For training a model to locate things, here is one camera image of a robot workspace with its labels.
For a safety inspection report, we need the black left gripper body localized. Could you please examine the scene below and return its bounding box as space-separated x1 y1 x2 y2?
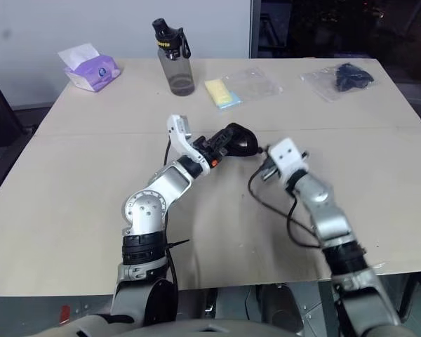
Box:
192 132 229 166

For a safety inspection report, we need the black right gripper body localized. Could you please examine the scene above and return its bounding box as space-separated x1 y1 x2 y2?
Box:
261 154 280 183

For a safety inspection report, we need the black computer mouse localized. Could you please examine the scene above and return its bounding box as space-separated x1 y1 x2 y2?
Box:
224 122 268 159

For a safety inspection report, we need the yellow sponge blue base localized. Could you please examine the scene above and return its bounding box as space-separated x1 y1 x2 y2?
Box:
203 79 244 111

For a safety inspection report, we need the empty clear plastic bag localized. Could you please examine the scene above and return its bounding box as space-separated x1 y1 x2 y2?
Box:
222 66 285 103

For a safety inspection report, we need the grey water bottle black cap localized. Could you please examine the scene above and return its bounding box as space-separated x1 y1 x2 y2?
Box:
151 18 196 97

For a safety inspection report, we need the black bundled item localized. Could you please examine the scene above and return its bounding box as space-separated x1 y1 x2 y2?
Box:
334 62 376 93

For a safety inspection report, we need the purple tissue pack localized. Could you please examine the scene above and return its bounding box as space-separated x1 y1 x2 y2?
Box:
57 42 122 93

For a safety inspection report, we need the dark rounded shape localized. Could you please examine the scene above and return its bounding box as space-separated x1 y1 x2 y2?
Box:
258 283 303 328

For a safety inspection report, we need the grey metal table leg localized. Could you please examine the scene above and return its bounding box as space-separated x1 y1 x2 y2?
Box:
318 279 340 337

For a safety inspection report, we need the grey robot torso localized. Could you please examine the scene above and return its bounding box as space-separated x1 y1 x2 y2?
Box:
51 314 305 337

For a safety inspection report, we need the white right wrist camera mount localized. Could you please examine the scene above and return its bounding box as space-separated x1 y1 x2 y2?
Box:
269 138 308 184

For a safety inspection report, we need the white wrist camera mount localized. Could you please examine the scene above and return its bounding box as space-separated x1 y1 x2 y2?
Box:
269 138 308 184
166 113 212 176

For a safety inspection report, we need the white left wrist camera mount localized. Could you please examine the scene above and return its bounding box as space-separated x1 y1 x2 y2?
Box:
166 113 212 176

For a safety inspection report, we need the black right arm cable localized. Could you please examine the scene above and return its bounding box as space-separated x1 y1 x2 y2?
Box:
248 164 324 249

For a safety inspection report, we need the grey window frame post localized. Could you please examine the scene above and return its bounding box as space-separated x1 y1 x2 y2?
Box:
248 0 262 59

